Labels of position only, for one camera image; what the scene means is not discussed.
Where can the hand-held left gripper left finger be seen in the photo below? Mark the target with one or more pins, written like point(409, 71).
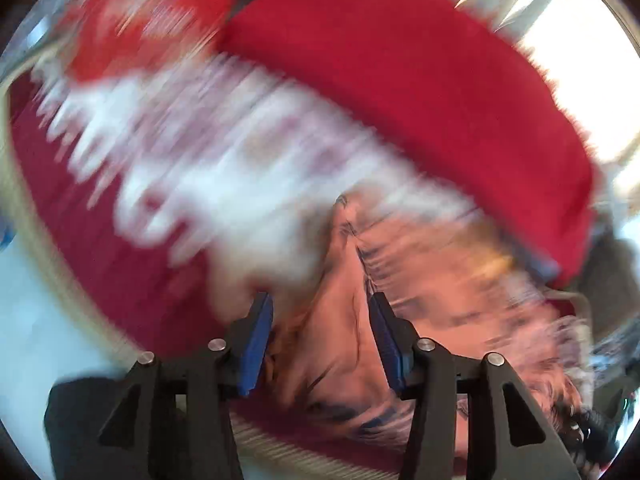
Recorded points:
point(259, 332)

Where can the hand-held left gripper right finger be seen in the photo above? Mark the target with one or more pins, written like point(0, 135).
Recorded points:
point(386, 340)

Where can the orange floral shirt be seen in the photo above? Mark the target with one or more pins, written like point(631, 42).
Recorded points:
point(450, 285)

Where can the dark leather sofa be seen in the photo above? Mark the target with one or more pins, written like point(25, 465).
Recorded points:
point(607, 275)

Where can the floral plush blanket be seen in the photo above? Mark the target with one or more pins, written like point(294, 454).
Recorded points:
point(175, 185)

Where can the red quilted blanket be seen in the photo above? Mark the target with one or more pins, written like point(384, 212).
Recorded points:
point(425, 85)

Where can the red snack box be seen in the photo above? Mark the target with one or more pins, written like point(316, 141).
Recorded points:
point(145, 25)

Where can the dotted cream curtain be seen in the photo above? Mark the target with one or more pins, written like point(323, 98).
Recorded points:
point(575, 50)

